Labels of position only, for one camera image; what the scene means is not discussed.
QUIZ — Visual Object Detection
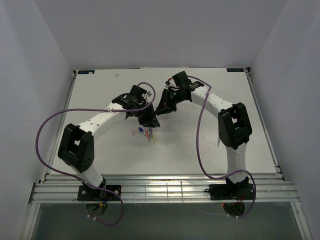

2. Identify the aluminium rail frame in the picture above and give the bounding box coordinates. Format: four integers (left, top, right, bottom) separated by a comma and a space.
29, 173, 300, 204

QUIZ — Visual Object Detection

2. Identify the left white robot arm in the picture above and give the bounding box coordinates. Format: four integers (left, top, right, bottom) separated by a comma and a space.
57, 85, 160, 200

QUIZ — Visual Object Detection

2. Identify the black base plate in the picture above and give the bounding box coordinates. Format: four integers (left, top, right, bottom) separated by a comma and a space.
204, 184, 255, 201
77, 185, 119, 202

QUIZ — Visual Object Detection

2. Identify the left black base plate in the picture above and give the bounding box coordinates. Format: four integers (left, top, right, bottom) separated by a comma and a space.
77, 185, 119, 202

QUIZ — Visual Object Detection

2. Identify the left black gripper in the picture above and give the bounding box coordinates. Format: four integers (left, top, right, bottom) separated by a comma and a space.
134, 102, 160, 129

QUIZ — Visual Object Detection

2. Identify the red pen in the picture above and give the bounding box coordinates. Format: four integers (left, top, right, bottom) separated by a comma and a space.
145, 127, 150, 141

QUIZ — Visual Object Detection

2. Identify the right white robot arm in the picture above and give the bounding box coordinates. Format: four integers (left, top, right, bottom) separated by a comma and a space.
155, 71, 255, 200

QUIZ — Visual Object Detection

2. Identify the blue corner label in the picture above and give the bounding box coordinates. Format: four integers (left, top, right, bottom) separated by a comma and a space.
77, 70, 95, 75
226, 68, 244, 73

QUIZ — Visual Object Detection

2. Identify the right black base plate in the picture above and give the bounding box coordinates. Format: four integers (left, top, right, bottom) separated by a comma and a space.
204, 184, 255, 201

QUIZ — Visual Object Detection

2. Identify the yellow pen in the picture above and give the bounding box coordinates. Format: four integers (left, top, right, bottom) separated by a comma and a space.
151, 129, 156, 144

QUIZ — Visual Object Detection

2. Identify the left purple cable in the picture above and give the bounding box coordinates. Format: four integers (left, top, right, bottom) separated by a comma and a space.
35, 81, 156, 227

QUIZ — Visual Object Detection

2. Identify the right blue corner label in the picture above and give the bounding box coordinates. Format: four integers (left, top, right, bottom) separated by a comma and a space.
226, 68, 244, 73

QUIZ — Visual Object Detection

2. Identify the left blue corner label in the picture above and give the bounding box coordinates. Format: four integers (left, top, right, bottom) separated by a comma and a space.
77, 70, 95, 75

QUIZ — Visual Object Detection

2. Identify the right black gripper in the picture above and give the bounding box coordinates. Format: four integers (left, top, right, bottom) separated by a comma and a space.
155, 88, 184, 116

